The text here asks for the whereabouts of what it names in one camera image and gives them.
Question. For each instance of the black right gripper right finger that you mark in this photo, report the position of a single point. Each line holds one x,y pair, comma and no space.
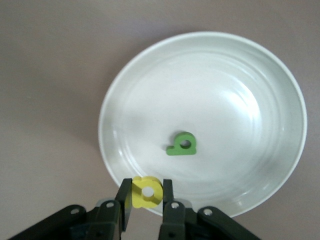
180,222

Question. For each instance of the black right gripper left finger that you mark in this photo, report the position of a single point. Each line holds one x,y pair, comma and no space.
105,220

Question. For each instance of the yellow foam letter a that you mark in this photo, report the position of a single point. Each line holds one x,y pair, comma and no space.
137,197

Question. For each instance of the green foam letter b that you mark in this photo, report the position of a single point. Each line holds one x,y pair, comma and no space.
175,150

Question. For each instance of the beige round plate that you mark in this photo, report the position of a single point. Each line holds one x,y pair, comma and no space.
212,87

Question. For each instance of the brown table cover sheet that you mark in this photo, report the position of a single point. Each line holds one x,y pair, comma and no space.
50,75

